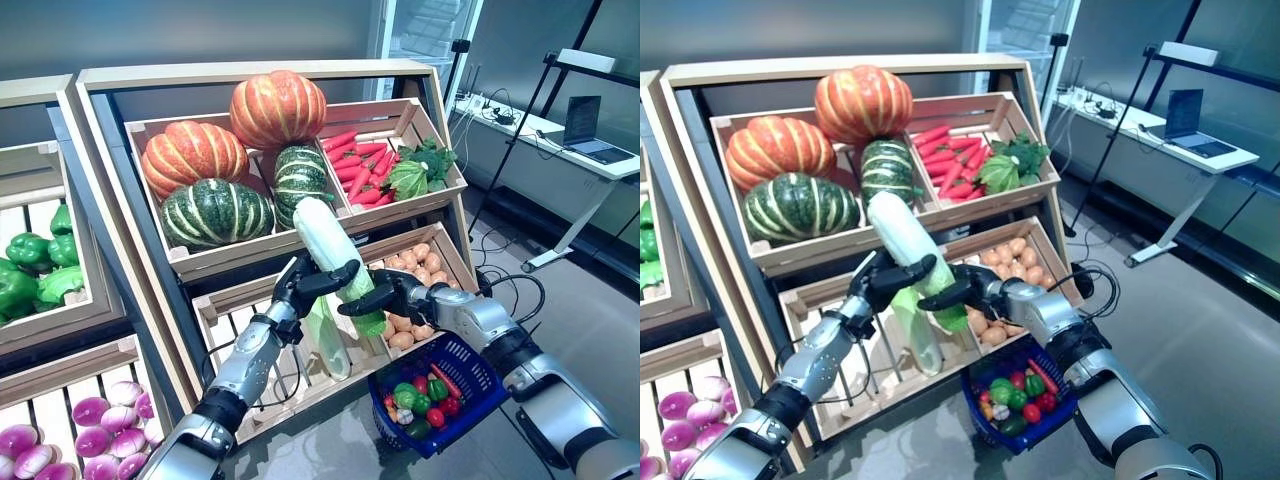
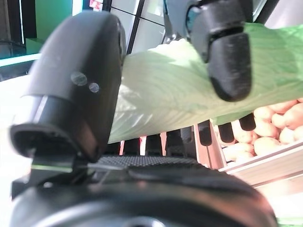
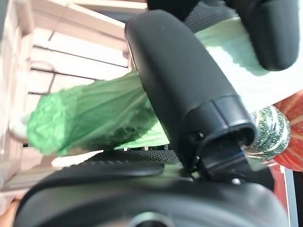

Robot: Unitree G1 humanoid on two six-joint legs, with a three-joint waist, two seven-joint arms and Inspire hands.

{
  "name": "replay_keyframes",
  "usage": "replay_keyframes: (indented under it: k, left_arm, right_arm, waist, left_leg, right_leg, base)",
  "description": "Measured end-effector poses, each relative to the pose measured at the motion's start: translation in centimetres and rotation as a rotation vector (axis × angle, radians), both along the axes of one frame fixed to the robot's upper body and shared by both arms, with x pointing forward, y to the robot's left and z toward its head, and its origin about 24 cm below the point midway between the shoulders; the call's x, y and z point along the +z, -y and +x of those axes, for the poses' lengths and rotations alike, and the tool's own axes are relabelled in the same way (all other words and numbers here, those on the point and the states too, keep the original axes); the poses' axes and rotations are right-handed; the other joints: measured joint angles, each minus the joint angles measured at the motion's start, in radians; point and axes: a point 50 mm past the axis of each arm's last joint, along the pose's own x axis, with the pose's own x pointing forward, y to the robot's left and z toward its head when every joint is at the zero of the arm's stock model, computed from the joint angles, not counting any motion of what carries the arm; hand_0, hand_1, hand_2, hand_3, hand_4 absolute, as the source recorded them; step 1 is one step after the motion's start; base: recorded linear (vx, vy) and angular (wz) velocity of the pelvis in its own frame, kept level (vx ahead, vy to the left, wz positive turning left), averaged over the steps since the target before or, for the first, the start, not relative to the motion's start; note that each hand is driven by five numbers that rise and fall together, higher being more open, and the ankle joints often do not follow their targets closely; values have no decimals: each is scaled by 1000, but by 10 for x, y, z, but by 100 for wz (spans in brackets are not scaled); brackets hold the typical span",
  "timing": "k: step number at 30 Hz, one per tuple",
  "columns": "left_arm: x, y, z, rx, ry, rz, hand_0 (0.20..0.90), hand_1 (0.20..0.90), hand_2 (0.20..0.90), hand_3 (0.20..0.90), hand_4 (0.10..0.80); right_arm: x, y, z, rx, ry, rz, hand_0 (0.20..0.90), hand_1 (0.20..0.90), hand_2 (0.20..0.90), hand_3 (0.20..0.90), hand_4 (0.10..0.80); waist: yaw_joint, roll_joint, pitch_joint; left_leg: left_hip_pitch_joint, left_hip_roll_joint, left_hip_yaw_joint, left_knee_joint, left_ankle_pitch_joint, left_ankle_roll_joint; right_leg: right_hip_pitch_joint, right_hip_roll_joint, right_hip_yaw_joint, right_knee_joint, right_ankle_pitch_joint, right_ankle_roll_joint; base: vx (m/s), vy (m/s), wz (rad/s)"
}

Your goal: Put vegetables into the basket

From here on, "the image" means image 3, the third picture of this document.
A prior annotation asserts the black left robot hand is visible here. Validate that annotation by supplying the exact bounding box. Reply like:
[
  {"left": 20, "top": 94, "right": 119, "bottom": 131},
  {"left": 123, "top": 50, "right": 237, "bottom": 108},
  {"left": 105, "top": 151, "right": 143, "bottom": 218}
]
[{"left": 146, "top": 0, "right": 299, "bottom": 71}]

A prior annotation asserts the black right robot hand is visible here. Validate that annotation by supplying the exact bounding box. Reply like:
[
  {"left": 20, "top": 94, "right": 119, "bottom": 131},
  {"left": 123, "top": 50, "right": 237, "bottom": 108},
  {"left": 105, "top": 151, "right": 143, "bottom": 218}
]
[{"left": 13, "top": 9, "right": 293, "bottom": 227}]

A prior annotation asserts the long green napa cabbage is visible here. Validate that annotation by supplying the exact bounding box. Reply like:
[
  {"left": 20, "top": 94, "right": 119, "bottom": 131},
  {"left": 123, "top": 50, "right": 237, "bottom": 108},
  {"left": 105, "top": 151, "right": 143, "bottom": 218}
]
[
  {"left": 26, "top": 14, "right": 303, "bottom": 158},
  {"left": 113, "top": 131, "right": 171, "bottom": 152}
]

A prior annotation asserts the orange striped pumpkin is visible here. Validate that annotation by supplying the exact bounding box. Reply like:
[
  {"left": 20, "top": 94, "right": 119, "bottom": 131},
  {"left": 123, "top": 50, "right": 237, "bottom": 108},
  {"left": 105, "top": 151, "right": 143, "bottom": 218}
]
[{"left": 272, "top": 89, "right": 303, "bottom": 172}]

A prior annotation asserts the small green striped pumpkin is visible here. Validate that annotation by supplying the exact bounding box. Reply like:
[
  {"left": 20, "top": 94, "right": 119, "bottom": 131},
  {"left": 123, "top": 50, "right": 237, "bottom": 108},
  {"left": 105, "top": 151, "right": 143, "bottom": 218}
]
[{"left": 250, "top": 105, "right": 291, "bottom": 163}]

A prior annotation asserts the wide slatted wooden crate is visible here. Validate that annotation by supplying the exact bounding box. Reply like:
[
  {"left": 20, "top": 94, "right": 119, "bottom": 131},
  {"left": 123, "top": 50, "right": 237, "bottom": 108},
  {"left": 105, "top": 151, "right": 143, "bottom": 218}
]
[{"left": 0, "top": 0, "right": 154, "bottom": 197}]

